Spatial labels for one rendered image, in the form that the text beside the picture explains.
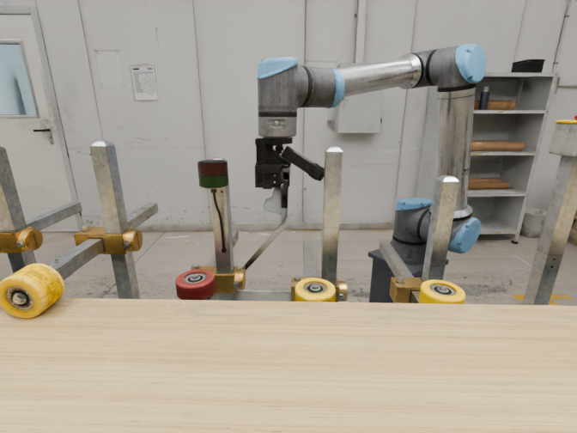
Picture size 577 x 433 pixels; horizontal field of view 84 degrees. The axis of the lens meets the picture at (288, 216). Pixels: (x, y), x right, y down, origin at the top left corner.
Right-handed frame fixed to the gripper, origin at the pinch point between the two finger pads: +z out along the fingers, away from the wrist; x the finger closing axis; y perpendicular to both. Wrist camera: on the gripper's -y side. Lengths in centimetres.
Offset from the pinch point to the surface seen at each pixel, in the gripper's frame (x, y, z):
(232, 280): 10.0, 12.3, 12.5
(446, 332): 33.5, -27.1, 7.9
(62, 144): -239, 231, 6
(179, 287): 21.2, 20.4, 8.0
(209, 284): 19.6, 14.8, 8.2
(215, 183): 15.2, 13.4, -12.0
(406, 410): 48, -16, 8
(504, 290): -131, -156, 96
